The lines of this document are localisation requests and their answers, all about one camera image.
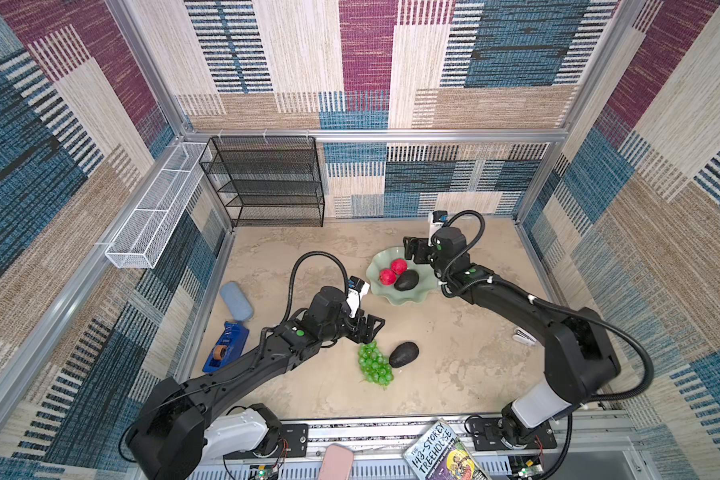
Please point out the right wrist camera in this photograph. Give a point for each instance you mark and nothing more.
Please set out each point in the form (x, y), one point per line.
(436, 219)

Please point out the pink phone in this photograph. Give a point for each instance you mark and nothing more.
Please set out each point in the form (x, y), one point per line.
(337, 463)

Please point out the mint green wavy bowl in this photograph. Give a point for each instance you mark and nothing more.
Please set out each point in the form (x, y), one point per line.
(428, 281)

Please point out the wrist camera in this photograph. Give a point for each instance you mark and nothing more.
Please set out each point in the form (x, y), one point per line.
(357, 289)
(436, 219)

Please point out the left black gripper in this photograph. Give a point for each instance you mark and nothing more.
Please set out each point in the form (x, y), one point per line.
(368, 333)

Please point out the treehouse book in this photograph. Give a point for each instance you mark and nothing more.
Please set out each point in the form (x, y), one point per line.
(439, 454)

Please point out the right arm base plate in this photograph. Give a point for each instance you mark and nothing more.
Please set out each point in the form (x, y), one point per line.
(499, 434)

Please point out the blue grey oblong case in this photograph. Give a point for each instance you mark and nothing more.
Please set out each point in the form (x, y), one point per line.
(236, 302)

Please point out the white mesh wall basket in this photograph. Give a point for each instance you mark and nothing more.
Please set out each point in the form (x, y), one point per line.
(141, 241)

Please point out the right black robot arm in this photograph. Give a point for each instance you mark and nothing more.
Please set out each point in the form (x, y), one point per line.
(579, 357)

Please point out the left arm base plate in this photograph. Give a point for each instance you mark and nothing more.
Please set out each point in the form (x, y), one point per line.
(290, 441)

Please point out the black wire shelf rack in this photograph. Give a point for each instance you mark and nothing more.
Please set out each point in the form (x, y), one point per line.
(266, 181)

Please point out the dark avocado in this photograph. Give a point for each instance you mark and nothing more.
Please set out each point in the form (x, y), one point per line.
(404, 354)
(407, 281)

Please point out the green fake grape bunch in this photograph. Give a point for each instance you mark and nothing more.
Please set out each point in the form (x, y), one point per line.
(374, 365)

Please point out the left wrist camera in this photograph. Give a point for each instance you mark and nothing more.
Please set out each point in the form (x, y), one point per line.
(357, 289)

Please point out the red fake fruit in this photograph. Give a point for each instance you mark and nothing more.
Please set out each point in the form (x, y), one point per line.
(388, 277)
(399, 266)

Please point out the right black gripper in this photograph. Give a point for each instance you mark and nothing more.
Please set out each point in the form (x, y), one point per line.
(421, 244)

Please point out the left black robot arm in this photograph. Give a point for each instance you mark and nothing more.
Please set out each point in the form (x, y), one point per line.
(170, 436)

